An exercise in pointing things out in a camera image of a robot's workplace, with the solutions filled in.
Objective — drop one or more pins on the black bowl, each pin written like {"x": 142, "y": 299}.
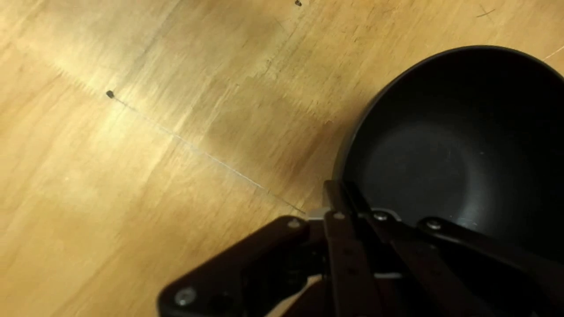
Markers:
{"x": 470, "y": 146}

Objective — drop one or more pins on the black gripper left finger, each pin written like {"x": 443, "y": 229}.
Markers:
{"x": 265, "y": 275}

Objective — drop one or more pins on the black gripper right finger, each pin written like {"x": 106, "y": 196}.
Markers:
{"x": 459, "y": 275}

